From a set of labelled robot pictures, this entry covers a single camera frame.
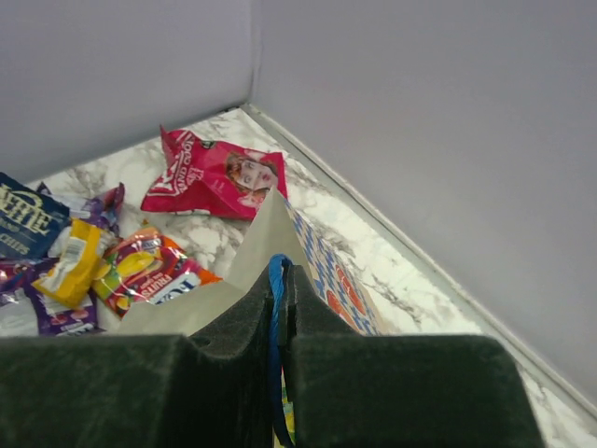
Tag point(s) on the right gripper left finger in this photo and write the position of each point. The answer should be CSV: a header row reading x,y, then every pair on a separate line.
x,y
100,391

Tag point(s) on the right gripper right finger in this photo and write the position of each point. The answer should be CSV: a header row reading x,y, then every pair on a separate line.
x,y
351,390

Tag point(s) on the purple candy bag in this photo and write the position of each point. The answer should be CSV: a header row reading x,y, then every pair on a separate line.
x,y
102,211
27,312

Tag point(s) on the yellow snack packet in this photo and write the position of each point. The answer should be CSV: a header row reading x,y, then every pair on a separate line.
x,y
69,280

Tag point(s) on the orange Savoria snack packet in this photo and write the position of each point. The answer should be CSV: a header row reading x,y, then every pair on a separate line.
x,y
146,267

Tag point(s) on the checkered paper bag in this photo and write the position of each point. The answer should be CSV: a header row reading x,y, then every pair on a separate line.
x,y
280,261

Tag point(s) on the blue kettle chips bag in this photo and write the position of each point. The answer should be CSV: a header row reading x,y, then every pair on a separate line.
x,y
30,221

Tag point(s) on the red snack bag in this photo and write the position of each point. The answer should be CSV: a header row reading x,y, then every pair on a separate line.
x,y
215,178

